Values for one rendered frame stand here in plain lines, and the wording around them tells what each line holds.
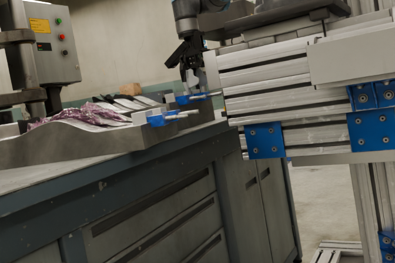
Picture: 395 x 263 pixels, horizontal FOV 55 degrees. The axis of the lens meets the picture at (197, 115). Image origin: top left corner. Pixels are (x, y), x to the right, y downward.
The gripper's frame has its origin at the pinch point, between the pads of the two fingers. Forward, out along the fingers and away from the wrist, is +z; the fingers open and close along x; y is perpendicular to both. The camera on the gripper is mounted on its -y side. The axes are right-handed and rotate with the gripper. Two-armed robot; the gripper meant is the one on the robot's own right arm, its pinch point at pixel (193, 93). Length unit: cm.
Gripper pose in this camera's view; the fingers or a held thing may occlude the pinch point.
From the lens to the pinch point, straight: 129.9
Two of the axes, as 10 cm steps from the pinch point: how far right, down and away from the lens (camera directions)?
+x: 5.1, -1.4, 8.5
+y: 8.4, -1.2, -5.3
